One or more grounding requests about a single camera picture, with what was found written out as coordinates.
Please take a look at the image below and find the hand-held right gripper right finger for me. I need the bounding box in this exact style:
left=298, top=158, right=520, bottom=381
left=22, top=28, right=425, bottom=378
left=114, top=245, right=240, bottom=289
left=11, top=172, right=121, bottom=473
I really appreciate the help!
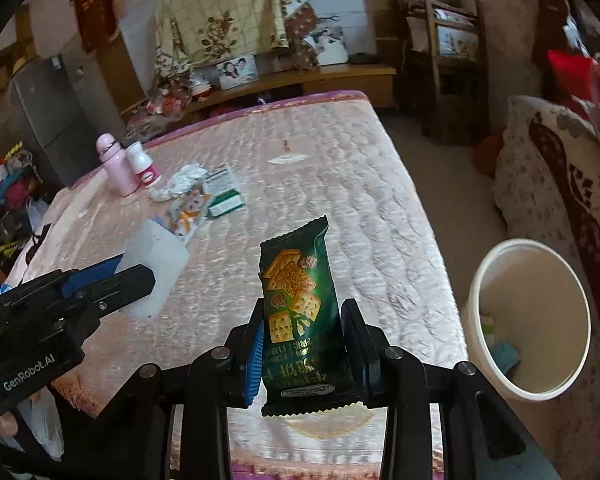
left=340, top=298, right=557, bottom=480

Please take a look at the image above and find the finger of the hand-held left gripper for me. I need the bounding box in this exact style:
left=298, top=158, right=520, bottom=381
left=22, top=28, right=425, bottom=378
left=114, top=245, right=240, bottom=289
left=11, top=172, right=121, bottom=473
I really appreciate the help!
left=77, top=264, right=157, bottom=319
left=61, top=254, right=127, bottom=297

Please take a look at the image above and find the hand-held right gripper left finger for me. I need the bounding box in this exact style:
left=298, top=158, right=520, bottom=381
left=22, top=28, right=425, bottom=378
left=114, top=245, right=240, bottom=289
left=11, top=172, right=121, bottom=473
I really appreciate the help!
left=87, top=297, right=269, bottom=480

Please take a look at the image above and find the green cracker packet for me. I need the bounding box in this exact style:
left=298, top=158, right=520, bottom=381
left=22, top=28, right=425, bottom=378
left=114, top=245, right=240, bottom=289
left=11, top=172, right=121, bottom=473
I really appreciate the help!
left=257, top=215, right=367, bottom=419

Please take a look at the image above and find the white round trash bin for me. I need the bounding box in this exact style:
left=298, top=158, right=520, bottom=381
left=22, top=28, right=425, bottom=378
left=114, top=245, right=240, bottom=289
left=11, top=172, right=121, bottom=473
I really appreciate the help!
left=467, top=239, right=592, bottom=402

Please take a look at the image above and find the person's left hand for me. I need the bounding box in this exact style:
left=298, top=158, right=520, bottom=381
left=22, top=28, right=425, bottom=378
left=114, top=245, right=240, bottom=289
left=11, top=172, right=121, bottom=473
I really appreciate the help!
left=0, top=402, right=22, bottom=442

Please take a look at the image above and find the white plastic bag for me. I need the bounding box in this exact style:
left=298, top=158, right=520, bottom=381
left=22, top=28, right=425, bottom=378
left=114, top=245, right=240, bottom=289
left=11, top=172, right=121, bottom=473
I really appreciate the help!
left=25, top=197, right=52, bottom=242

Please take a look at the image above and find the clear plastic bag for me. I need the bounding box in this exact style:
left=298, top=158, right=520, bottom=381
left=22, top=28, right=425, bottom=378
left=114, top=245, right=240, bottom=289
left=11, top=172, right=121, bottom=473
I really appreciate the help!
left=17, top=389, right=65, bottom=462

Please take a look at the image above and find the cartoon print snack packet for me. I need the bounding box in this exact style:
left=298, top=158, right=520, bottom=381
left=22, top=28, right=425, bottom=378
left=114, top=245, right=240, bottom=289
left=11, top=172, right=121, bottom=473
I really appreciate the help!
left=165, top=192, right=211, bottom=247

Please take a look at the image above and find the pink bottle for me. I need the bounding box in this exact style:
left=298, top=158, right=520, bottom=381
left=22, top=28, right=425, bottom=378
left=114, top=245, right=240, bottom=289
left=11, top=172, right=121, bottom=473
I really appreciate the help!
left=96, top=133, right=141, bottom=198

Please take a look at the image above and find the crumpled white tissue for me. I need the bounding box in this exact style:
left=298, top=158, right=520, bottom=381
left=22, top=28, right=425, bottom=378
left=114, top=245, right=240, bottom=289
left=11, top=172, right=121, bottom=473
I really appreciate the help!
left=147, top=162, right=209, bottom=203

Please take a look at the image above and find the white bottle with red label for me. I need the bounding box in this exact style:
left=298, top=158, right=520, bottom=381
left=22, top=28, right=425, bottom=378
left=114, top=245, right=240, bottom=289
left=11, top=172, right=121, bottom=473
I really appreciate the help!
left=126, top=141, right=162, bottom=189

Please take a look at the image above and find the small green white box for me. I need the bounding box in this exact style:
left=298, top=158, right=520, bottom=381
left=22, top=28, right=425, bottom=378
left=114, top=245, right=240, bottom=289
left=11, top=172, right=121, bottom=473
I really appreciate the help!
left=202, top=164, right=245, bottom=219

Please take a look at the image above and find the grey refrigerator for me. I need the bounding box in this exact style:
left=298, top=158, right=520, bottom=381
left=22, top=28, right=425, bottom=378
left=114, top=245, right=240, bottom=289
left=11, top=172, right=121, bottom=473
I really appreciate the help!
left=9, top=55, right=107, bottom=189

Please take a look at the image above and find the pile of flower bags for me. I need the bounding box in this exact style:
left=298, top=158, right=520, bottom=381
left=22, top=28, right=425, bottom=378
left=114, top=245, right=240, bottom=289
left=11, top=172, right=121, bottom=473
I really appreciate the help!
left=125, top=74, right=197, bottom=142

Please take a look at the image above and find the wooden shelf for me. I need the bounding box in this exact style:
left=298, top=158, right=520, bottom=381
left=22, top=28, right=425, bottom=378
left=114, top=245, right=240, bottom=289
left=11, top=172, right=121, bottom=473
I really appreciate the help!
left=0, top=4, right=37, bottom=111

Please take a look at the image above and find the framed couple photo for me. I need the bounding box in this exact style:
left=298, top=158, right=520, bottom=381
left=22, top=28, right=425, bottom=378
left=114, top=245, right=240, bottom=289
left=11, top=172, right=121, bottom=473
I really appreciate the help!
left=216, top=55, right=259, bottom=91

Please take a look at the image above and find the red bag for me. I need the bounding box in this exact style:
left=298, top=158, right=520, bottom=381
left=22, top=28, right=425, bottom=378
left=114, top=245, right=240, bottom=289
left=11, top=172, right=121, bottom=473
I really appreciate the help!
left=474, top=135, right=504, bottom=177

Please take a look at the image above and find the floral covered sofa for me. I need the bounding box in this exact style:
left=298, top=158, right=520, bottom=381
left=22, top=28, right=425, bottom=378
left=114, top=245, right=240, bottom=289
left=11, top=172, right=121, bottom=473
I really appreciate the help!
left=492, top=95, right=600, bottom=413

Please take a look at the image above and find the red hanging decoration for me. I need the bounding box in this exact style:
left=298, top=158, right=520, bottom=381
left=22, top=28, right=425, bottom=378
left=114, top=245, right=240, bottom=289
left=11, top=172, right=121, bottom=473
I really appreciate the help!
left=70, top=0, right=122, bottom=54

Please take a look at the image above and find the long wooden cabinet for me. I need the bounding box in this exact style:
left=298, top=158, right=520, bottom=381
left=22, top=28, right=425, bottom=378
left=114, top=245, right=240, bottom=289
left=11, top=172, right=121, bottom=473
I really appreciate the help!
left=120, top=62, right=399, bottom=122

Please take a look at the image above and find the floral checked cloth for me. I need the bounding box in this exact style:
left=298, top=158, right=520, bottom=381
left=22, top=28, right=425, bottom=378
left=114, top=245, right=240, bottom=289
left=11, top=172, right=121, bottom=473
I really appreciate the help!
left=154, top=0, right=312, bottom=79

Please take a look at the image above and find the brown patterned cloth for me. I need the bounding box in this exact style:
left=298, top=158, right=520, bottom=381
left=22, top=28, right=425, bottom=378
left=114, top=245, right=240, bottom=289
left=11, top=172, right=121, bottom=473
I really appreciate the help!
left=285, top=2, right=332, bottom=69

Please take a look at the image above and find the wedding photo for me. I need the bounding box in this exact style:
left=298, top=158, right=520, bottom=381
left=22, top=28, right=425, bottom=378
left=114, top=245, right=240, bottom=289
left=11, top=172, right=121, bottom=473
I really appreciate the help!
left=302, top=25, right=349, bottom=66

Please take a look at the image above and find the red cushion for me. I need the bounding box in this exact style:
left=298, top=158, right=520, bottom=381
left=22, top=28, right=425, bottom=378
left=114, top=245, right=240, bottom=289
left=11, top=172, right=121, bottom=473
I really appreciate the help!
left=547, top=50, right=599, bottom=112

